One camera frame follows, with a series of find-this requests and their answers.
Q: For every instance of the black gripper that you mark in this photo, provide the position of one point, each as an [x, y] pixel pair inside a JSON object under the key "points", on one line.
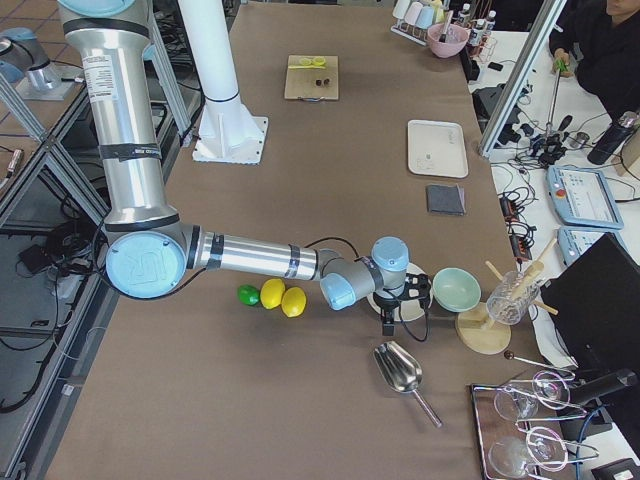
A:
{"points": [[386, 303]]}

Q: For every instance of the cream round plate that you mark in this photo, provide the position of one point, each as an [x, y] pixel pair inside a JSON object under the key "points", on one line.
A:
{"points": [[414, 302]]}

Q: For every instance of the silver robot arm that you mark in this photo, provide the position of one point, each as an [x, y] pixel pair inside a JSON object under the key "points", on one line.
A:
{"points": [[149, 247]]}

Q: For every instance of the wine glass rack tray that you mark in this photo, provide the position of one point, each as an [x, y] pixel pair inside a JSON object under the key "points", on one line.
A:
{"points": [[518, 427]]}

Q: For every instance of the cream rabbit tray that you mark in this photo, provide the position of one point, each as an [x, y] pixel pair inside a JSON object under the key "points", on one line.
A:
{"points": [[436, 148]]}

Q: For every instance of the steel ice scoop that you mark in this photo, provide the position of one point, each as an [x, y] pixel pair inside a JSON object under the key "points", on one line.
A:
{"points": [[403, 373]]}

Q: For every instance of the mint green bowl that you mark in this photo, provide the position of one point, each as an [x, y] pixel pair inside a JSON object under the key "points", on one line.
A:
{"points": [[456, 290]]}

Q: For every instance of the wooden glass stand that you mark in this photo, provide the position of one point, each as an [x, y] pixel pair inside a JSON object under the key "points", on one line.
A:
{"points": [[482, 334]]}

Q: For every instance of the yellow lemon outer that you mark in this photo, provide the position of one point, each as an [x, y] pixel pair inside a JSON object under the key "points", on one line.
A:
{"points": [[294, 301]]}

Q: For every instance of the yellow lemon near lime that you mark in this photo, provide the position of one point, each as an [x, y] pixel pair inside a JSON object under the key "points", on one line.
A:
{"points": [[272, 292]]}

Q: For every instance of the clear textured glass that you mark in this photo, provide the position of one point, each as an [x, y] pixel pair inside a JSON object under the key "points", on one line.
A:
{"points": [[511, 299]]}

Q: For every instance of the grey folded cloth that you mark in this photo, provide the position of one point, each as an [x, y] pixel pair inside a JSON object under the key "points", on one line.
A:
{"points": [[445, 199]]}

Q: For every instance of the green lime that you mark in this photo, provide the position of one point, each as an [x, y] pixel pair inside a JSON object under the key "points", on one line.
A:
{"points": [[248, 294]]}

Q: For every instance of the blue teach pendant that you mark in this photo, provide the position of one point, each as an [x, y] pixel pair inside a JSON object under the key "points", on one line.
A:
{"points": [[582, 197], [575, 241]]}

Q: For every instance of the black monitor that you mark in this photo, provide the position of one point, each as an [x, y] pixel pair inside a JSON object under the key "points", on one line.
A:
{"points": [[597, 298]]}

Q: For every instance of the wooden cutting board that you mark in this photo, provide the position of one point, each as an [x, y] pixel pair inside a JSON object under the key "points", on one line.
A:
{"points": [[312, 84]]}

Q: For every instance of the pink ribbed bowl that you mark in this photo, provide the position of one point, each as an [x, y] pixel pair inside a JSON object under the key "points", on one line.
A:
{"points": [[456, 39]]}

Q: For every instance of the light blue plastic cup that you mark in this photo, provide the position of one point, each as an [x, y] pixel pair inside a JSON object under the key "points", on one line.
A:
{"points": [[426, 17]]}

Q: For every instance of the pale pink plastic cup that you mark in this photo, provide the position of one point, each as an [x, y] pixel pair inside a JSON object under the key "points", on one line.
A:
{"points": [[413, 12]]}

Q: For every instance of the steel black-tipped muddler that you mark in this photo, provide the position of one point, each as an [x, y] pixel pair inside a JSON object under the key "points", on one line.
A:
{"points": [[445, 26]]}

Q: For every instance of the mint green plastic cup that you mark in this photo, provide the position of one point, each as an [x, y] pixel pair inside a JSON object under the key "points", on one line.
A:
{"points": [[400, 9]]}

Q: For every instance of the person in black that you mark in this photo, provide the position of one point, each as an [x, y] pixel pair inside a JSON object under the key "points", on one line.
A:
{"points": [[606, 34]]}

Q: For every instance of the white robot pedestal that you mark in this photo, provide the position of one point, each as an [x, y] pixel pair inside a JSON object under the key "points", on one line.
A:
{"points": [[228, 132]]}

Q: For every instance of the white wire cup rack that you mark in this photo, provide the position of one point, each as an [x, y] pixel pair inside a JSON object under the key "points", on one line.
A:
{"points": [[408, 31]]}

